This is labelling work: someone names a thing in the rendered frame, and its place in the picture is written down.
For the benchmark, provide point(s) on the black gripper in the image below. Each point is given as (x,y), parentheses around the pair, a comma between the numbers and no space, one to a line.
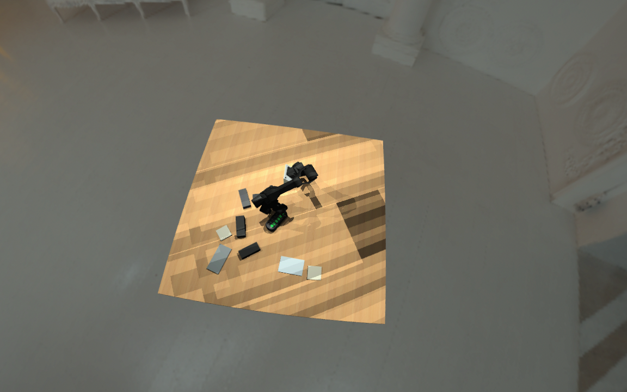
(279,208)

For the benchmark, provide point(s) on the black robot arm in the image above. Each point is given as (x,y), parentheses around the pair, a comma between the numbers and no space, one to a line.
(271,193)

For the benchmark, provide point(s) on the cream square block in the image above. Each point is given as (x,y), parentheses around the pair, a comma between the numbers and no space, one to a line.
(223,232)

